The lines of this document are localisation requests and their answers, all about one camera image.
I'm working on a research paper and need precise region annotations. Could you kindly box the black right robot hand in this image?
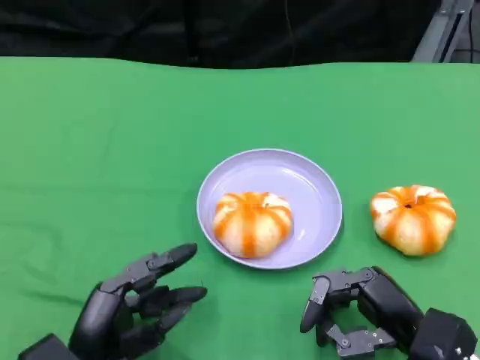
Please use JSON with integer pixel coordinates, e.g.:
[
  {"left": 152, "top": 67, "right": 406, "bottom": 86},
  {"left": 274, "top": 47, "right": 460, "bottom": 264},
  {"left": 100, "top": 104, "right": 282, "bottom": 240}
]
[{"left": 299, "top": 265, "right": 425, "bottom": 357}]

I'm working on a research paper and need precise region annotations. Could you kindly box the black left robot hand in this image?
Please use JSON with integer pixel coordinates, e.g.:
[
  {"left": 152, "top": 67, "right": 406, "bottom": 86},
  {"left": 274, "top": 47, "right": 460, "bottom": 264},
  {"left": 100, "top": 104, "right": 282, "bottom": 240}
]
[{"left": 68, "top": 242, "right": 209, "bottom": 360}]

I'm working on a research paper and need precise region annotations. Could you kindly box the orange and white bread roll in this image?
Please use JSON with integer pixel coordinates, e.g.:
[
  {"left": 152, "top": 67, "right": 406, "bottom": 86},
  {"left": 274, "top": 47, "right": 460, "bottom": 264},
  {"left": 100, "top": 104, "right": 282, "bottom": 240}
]
[
  {"left": 212, "top": 191, "right": 294, "bottom": 260},
  {"left": 370, "top": 184, "right": 458, "bottom": 257}
]

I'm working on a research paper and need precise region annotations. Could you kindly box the lilac plate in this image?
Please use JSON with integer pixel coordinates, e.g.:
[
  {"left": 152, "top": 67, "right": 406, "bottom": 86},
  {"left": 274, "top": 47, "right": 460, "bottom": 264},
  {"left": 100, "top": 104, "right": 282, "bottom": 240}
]
[{"left": 196, "top": 148, "right": 344, "bottom": 270}]

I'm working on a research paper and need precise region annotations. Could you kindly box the black backdrop cloth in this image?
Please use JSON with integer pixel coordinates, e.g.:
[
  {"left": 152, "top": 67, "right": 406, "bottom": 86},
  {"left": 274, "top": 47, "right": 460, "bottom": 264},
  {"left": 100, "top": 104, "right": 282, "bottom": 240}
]
[{"left": 0, "top": 0, "right": 440, "bottom": 69}]

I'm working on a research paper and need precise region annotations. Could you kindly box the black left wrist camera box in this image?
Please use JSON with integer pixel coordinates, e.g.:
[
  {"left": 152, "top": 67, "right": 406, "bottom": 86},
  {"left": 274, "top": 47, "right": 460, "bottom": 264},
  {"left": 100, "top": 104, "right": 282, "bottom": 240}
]
[{"left": 17, "top": 333, "right": 80, "bottom": 360}]

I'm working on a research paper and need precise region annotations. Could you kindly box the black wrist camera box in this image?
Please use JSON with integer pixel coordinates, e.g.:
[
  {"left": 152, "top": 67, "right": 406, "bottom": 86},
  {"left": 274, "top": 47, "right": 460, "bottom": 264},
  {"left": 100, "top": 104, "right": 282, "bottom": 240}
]
[
  {"left": 17, "top": 333, "right": 80, "bottom": 360},
  {"left": 408, "top": 307, "right": 473, "bottom": 360}
]

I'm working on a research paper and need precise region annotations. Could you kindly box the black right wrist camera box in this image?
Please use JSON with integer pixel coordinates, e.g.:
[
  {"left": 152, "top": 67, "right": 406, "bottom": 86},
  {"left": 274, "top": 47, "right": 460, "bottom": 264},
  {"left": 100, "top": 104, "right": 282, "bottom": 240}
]
[{"left": 408, "top": 307, "right": 473, "bottom": 360}]

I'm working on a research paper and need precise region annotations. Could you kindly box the grey metal frame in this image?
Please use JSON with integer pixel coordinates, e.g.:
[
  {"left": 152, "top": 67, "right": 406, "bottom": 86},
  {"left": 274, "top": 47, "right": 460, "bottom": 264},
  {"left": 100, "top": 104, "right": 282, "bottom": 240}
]
[{"left": 410, "top": 0, "right": 480, "bottom": 64}]

